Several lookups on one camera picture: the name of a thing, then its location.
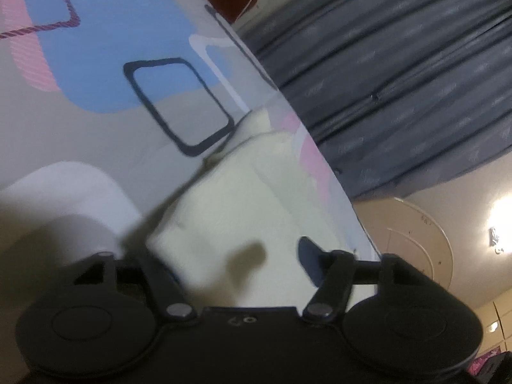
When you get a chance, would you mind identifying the cream knit sweater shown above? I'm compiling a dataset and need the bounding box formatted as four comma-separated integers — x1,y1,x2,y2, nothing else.
147,108,378,308

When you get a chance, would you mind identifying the cream round headboard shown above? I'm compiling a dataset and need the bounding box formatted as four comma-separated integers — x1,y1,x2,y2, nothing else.
353,198,454,289

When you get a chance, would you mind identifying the cream wardrobe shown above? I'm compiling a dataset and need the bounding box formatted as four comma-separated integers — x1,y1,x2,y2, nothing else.
475,290,512,357

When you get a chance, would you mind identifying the patterned bed sheet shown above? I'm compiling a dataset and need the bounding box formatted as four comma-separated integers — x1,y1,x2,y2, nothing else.
0,0,381,384

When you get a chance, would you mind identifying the blue grey curtain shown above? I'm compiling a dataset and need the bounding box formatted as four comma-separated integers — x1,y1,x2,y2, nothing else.
240,0,511,199

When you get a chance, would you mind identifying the wall lamp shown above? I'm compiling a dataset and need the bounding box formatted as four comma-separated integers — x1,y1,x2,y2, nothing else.
489,227,506,255

